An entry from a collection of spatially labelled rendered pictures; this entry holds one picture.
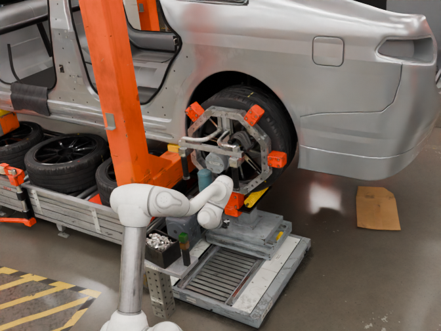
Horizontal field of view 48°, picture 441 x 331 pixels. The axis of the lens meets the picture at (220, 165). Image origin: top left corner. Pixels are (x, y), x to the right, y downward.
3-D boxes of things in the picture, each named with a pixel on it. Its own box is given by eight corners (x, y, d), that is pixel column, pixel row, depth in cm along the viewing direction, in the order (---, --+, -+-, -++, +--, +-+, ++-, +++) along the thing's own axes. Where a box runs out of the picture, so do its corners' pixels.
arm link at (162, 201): (192, 192, 217) (163, 189, 221) (178, 184, 200) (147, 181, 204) (188, 222, 214) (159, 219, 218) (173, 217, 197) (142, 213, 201)
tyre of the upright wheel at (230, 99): (319, 141, 301) (244, 62, 302) (304, 158, 283) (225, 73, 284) (256, 193, 345) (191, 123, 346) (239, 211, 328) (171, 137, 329)
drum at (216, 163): (242, 160, 305) (241, 140, 298) (225, 176, 289) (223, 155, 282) (222, 156, 312) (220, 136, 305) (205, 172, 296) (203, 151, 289)
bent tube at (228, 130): (253, 138, 285) (252, 121, 280) (237, 152, 271) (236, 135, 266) (226, 133, 294) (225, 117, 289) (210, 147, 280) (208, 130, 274)
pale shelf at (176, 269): (198, 261, 280) (198, 257, 279) (182, 280, 268) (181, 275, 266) (138, 242, 301) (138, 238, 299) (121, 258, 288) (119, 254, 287)
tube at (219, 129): (224, 133, 295) (222, 116, 290) (207, 147, 281) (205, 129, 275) (198, 129, 303) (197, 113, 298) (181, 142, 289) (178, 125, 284)
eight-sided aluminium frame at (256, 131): (273, 195, 305) (270, 113, 279) (269, 200, 300) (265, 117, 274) (199, 178, 331) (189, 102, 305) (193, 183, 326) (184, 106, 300)
